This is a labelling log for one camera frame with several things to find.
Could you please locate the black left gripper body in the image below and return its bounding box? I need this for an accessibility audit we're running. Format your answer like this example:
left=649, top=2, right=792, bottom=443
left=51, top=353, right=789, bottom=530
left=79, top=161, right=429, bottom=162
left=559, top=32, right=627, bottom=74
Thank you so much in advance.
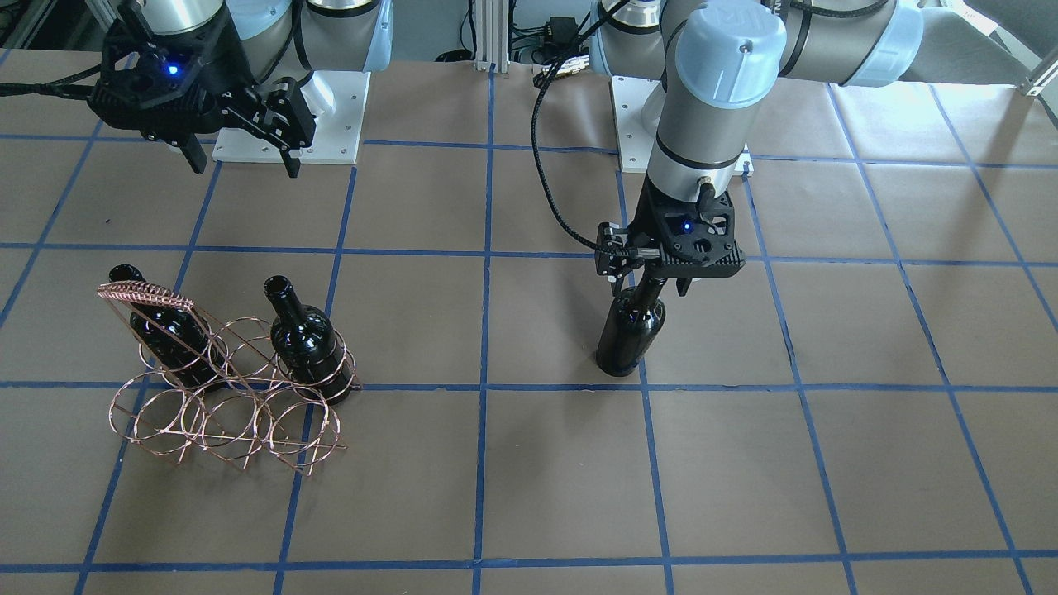
left=594, top=179, right=745, bottom=285

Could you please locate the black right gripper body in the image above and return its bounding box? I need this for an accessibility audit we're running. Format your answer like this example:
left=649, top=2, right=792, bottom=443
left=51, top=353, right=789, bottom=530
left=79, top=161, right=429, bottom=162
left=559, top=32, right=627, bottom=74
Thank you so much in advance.
left=88, top=21, right=269, bottom=147

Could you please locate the dark wine bottle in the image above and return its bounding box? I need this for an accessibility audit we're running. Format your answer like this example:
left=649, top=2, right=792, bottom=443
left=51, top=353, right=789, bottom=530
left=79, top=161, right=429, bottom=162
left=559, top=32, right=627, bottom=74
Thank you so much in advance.
left=130, top=304, right=223, bottom=394
left=594, top=276, right=665, bottom=377

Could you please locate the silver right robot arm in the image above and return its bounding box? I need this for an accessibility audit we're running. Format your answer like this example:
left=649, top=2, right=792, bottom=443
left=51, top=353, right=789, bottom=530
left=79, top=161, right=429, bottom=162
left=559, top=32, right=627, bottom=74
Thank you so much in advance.
left=87, top=1, right=393, bottom=178

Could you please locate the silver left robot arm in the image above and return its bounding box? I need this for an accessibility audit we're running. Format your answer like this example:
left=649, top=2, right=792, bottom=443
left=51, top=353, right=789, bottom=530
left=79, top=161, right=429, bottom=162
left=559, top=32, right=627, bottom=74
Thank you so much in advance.
left=589, top=1, right=1032, bottom=293

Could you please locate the dark wine bottle in basket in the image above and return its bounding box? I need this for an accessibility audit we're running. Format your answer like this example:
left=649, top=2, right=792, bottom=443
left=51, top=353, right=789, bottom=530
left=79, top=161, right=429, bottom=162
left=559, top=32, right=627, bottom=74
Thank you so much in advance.
left=130, top=304, right=223, bottom=394

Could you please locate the black power brick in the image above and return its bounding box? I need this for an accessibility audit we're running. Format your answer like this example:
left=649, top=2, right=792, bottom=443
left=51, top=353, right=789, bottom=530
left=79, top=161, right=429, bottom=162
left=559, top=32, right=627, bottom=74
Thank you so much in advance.
left=544, top=16, right=579, bottom=53

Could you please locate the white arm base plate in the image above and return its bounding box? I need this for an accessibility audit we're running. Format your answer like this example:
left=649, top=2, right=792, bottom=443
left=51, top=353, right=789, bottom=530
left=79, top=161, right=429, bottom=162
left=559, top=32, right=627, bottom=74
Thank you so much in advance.
left=212, top=71, right=371, bottom=165
left=610, top=76, right=753, bottom=177

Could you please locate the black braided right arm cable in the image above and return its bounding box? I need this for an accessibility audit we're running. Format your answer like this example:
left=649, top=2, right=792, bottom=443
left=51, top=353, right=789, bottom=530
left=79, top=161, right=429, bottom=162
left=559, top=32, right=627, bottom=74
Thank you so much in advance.
left=0, top=58, right=108, bottom=104

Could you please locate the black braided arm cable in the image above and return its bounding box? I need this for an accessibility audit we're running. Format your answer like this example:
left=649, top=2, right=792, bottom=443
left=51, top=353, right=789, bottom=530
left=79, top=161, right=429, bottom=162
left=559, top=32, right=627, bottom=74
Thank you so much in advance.
left=0, top=58, right=108, bottom=104
left=531, top=0, right=654, bottom=257

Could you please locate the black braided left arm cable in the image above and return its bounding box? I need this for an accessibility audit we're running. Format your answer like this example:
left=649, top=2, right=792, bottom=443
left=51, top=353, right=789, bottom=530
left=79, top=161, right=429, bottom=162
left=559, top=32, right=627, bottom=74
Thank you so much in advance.
left=531, top=0, right=654, bottom=257

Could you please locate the copper wire wine basket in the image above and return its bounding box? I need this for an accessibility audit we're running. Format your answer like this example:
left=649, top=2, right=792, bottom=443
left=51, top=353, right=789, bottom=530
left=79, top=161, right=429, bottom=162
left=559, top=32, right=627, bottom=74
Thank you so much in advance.
left=96, top=281, right=362, bottom=475

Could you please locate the aluminium frame post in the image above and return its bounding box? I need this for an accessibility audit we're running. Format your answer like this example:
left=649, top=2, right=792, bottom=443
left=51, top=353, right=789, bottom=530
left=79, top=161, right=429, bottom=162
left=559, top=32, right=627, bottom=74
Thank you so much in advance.
left=471, top=0, right=512, bottom=78

